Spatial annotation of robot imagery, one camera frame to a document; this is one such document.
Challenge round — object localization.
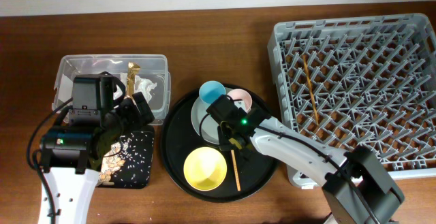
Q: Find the black rectangular tray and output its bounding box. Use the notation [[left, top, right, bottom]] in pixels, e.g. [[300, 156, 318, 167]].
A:
[[95, 125, 156, 189]]

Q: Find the yellow bowl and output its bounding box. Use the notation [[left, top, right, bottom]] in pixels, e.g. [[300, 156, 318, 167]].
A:
[[183, 147, 228, 191]]

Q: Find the blue cup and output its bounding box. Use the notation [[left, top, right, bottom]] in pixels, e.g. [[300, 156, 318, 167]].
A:
[[199, 80, 226, 105]]

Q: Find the grey plate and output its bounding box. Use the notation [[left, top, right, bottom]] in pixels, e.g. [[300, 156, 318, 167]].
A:
[[191, 96, 219, 145]]

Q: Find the round black serving tray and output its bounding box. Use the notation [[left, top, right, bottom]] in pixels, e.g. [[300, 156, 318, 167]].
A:
[[159, 89, 279, 203]]

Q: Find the grey dishwasher rack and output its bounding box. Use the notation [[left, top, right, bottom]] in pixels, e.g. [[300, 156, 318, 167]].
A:
[[267, 13, 435, 180]]

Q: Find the white napkin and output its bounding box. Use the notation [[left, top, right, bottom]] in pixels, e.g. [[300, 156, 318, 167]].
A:
[[113, 73, 157, 102]]

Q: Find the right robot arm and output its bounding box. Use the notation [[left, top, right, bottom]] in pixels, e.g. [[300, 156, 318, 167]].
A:
[[219, 117, 405, 223]]

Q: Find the food scraps and rice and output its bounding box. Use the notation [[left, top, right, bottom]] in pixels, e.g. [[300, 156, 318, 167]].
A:
[[98, 130, 153, 187]]

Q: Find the clear plastic bin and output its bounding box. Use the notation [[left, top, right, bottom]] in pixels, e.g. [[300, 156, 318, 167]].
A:
[[52, 54, 171, 126]]

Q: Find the wooden chopstick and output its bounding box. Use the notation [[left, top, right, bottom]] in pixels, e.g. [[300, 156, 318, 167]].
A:
[[302, 55, 319, 125], [230, 149, 241, 191]]

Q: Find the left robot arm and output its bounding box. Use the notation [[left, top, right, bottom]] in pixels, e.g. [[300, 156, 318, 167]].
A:
[[32, 93, 154, 223]]

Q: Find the pink cup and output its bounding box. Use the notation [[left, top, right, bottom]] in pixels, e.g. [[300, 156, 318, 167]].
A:
[[227, 89, 253, 113]]

